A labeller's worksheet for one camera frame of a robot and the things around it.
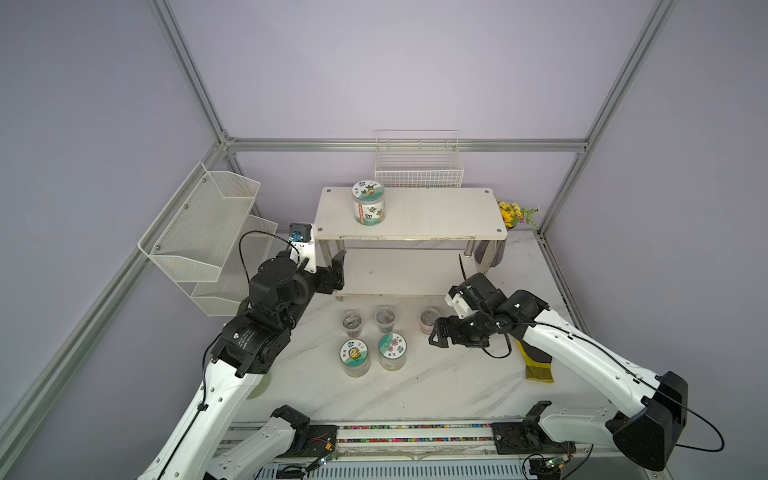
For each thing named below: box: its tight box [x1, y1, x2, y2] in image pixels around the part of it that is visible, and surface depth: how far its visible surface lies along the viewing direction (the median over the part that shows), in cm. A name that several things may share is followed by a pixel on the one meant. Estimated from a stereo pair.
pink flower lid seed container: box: [378, 332, 407, 371], surface depth 83 cm
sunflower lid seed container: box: [339, 338, 371, 378], surface depth 82 cm
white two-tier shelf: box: [314, 187, 509, 301], surface depth 78 cm
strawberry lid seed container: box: [351, 180, 386, 227], surface depth 72 cm
